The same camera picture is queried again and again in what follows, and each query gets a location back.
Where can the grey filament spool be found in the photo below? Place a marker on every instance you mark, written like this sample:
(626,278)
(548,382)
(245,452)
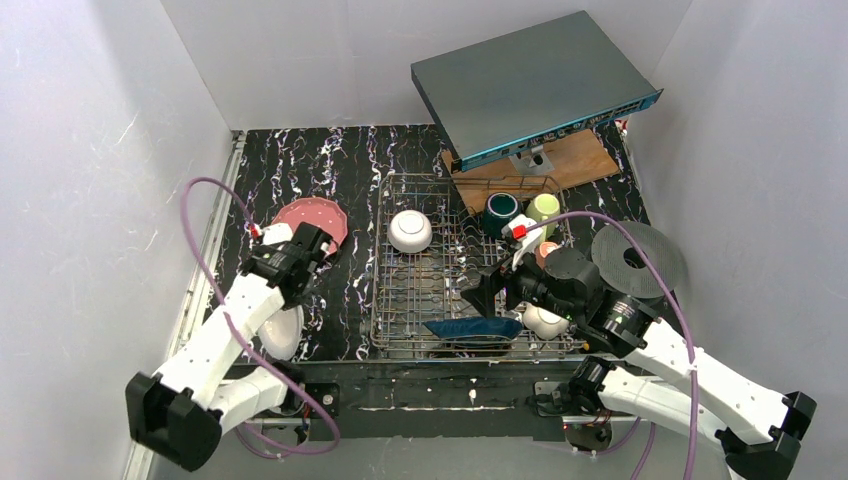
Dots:
(623,269)

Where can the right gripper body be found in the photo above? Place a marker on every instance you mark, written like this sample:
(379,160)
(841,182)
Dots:
(506,285)

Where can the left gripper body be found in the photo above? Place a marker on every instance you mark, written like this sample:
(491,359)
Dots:
(312,245)

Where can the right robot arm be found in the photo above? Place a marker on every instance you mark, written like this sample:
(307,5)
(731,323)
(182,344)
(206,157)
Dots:
(642,366)

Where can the patterned white bowl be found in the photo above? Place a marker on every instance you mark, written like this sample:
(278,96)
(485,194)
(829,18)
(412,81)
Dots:
(410,231)

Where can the dark blue plate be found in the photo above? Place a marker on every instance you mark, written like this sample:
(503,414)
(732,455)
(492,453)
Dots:
(475,328)

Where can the cream white mug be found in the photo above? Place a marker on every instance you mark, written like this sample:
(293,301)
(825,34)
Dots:
(544,324)

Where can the grey wire dish rack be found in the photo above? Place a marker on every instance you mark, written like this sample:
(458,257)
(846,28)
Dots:
(413,289)

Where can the metal switch stand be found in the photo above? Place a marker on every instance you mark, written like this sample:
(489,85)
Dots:
(532,162)

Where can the aluminium frame rail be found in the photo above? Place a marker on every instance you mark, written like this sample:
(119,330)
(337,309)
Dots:
(194,303)

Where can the grey network switch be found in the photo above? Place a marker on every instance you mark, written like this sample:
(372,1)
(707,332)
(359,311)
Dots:
(527,88)

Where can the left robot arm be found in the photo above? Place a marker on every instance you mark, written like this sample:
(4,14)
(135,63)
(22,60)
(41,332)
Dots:
(182,411)

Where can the dark green mug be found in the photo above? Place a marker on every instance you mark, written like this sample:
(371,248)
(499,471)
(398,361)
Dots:
(500,208)

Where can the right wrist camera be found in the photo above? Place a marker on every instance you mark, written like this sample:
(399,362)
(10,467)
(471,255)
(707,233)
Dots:
(525,235)

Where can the wooden board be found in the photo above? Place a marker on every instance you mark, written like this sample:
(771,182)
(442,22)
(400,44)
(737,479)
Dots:
(577,160)

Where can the white plate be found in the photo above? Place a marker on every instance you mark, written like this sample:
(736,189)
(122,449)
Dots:
(281,334)

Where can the maroon plate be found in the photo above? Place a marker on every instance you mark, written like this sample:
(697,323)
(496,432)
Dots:
(317,211)

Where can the light green mug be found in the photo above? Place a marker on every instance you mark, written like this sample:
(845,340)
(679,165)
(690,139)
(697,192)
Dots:
(543,207)

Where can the pink mug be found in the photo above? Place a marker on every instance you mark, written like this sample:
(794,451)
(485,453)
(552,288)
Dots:
(543,250)

